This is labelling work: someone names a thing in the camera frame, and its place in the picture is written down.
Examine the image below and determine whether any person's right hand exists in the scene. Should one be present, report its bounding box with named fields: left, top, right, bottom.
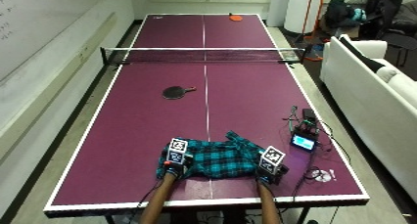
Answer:
left=256, top=161, right=290, bottom=186

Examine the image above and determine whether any person's left hand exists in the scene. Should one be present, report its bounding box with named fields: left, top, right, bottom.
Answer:
left=158, top=152, right=196, bottom=180

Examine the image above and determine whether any teal plaid cloth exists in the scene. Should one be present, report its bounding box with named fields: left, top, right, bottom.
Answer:
left=154, top=130, right=268, bottom=180

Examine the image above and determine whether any white marker cube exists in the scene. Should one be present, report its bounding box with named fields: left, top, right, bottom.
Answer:
left=166, top=137, right=189, bottom=165
left=258, top=145, right=286, bottom=176

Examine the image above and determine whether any small screen device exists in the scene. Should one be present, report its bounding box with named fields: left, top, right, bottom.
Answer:
left=289, top=132, right=318, bottom=153

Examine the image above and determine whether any purple table tennis table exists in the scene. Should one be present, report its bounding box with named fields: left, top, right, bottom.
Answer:
left=42, top=13, right=372, bottom=218

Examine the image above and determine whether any black electronics box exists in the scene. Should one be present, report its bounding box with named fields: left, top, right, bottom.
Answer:
left=301, top=108, right=318, bottom=121

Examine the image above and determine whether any black table tennis paddle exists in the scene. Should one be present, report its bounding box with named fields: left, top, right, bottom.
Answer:
left=161, top=85, right=198, bottom=101

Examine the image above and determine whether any white sofa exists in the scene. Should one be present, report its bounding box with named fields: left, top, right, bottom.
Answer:
left=320, top=33, right=417, bottom=203

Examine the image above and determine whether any table tennis net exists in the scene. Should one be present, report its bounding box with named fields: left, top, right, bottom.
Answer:
left=98, top=46, right=308, bottom=67

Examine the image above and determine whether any white cylinder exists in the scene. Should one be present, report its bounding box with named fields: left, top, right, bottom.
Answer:
left=282, top=0, right=324, bottom=34

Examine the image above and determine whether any black backpack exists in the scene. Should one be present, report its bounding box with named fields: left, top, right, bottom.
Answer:
left=325, top=0, right=368, bottom=30

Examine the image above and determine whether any whiteboard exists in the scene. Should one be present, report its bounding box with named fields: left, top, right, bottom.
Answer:
left=0, top=0, right=114, bottom=82

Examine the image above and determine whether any black chair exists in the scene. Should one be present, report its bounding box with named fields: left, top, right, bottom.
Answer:
left=364, top=0, right=417, bottom=67

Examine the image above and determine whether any black cable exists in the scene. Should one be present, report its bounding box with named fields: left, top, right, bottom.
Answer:
left=277, top=119, right=344, bottom=215

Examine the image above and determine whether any orange metal frame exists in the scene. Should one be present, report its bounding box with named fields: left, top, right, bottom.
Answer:
left=296, top=0, right=326, bottom=62

